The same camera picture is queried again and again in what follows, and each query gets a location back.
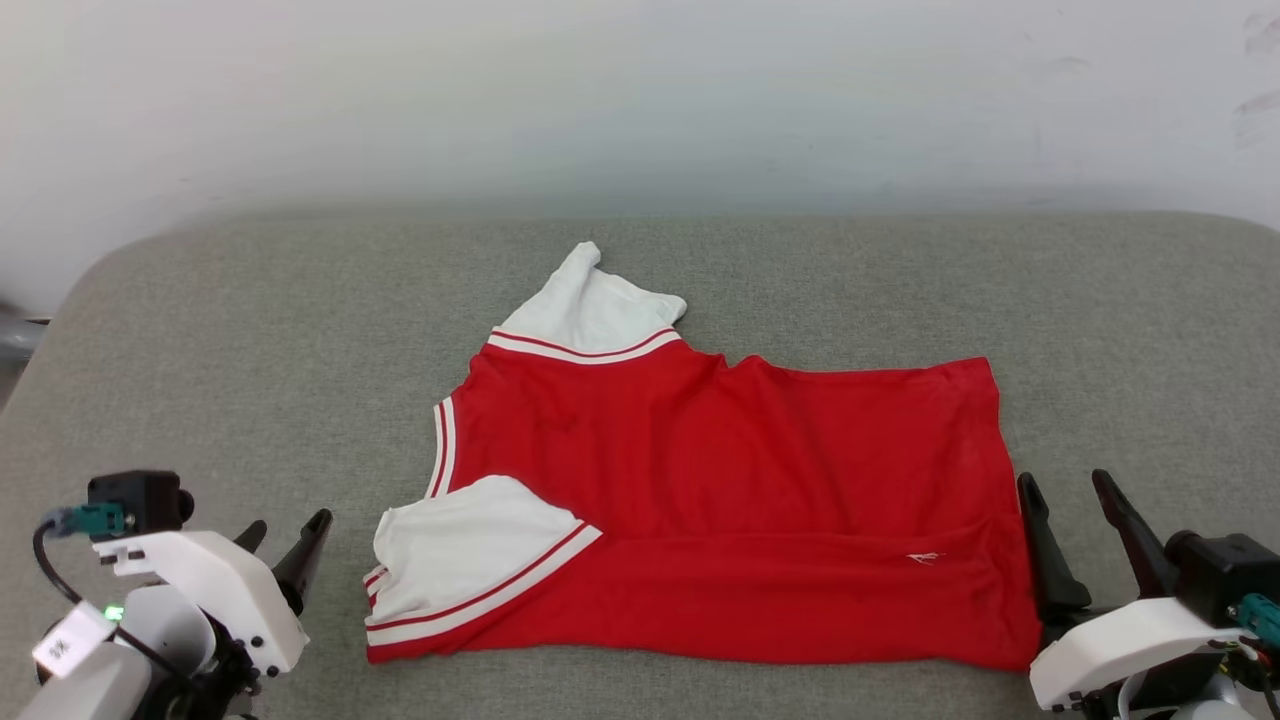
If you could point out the grey blurred object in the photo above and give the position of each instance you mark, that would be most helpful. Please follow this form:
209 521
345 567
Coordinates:
18 335

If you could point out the red and white jersey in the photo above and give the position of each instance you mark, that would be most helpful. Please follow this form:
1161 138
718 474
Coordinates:
750 480

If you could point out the grey fabric sofa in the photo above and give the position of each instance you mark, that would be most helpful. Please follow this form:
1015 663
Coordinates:
250 350

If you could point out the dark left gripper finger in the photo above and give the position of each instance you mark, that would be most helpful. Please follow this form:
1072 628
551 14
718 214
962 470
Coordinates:
251 536
303 560

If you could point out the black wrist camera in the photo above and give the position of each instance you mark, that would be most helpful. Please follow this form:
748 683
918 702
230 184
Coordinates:
140 500
1220 575

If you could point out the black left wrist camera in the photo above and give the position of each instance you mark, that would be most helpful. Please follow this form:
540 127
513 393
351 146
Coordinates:
140 500

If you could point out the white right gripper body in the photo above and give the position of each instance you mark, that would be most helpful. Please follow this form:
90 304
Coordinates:
1120 650

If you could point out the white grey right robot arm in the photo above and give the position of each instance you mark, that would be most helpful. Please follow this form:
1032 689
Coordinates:
1200 695

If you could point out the white paper label tag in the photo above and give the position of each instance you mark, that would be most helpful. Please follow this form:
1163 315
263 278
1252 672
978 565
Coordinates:
72 640

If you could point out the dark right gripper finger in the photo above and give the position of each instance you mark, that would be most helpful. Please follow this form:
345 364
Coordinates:
1045 560
1135 540

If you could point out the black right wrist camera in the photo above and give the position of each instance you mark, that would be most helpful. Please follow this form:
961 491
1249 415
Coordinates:
1220 575

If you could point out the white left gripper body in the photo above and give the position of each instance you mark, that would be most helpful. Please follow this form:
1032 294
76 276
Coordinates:
225 590

